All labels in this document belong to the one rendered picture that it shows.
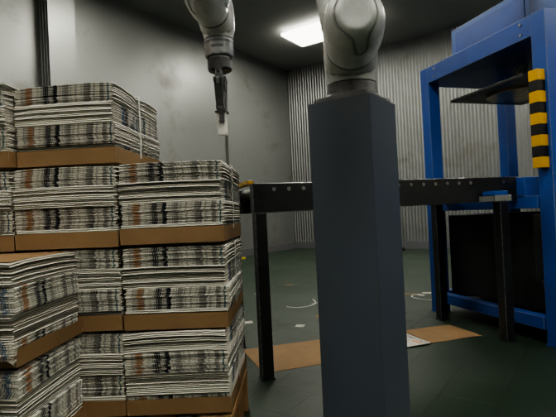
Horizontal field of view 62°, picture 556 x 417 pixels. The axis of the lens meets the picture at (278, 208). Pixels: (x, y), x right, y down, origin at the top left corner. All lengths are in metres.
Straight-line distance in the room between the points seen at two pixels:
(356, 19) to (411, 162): 6.64
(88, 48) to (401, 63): 4.74
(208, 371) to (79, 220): 0.54
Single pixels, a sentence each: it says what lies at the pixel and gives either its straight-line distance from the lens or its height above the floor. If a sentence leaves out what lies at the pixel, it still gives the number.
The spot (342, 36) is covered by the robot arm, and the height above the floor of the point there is 1.10.
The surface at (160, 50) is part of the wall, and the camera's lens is 6.75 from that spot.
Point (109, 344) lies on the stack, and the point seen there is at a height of 0.34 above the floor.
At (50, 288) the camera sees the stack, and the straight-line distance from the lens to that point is 1.26.
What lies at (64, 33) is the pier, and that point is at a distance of 5.71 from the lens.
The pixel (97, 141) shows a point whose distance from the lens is 1.38.
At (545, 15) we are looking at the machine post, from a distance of 2.59.
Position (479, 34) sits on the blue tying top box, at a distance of 3.05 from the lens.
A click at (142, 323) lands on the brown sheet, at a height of 0.40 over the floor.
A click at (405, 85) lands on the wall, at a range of 8.02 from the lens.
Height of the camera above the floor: 0.68
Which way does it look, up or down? 1 degrees up
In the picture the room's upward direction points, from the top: 3 degrees counter-clockwise
